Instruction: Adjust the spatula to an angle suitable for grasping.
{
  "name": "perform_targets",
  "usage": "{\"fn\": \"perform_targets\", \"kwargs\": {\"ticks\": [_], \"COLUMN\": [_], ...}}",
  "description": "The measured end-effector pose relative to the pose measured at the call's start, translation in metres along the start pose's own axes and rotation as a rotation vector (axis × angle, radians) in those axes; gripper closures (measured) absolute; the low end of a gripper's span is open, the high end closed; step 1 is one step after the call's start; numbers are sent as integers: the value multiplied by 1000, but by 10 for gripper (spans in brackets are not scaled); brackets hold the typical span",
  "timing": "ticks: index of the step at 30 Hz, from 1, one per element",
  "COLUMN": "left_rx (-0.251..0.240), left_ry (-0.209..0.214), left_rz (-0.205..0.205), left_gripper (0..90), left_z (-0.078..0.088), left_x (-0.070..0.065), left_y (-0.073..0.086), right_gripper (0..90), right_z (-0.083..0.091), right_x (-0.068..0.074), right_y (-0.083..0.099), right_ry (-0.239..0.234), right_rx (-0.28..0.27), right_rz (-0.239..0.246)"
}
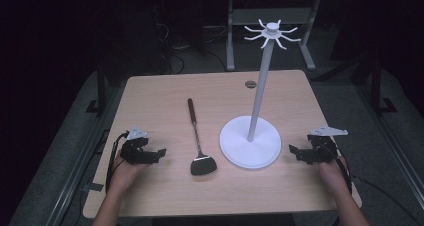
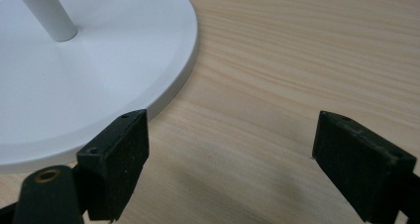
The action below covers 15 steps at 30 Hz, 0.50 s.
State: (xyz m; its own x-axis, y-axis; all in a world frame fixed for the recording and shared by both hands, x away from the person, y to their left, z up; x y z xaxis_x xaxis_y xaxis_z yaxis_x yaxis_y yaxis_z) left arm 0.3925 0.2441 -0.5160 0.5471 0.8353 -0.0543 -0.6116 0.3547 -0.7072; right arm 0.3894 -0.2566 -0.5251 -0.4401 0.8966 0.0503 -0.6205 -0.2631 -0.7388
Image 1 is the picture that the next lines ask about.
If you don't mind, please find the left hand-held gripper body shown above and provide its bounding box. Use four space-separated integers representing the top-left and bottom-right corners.
119 125 150 165

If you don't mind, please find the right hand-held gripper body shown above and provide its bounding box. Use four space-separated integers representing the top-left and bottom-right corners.
306 125 349 164

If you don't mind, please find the person's left hand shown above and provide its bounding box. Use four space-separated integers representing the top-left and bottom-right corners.
109 157 151 191

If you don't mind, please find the person's right hand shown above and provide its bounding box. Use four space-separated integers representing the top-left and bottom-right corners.
317 157 351 192

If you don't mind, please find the white hook stand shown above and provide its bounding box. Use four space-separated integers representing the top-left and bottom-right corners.
218 18 302 170

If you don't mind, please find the grey tape strip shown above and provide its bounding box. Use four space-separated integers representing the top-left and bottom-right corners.
81 182 105 193

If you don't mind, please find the black metal stand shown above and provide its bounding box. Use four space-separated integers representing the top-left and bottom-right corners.
85 61 108 118
369 54 398 116

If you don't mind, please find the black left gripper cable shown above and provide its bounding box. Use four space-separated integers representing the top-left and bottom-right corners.
105 131 131 194

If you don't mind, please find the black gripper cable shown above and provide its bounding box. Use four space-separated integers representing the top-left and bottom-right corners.
105 131 131 194
324 141 423 226

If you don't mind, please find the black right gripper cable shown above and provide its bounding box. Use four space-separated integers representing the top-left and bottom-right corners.
324 141 423 226

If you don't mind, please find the black spatula with brown handle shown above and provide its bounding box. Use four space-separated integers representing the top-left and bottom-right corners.
187 97 218 177

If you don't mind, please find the metal floor rail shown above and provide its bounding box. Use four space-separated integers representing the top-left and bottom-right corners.
352 84 424 201
45 85 125 226

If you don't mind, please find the black floor cable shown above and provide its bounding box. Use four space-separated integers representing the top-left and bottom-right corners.
156 21 228 76

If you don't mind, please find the grey metal frame desk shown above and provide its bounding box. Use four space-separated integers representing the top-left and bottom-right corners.
213 0 355 72

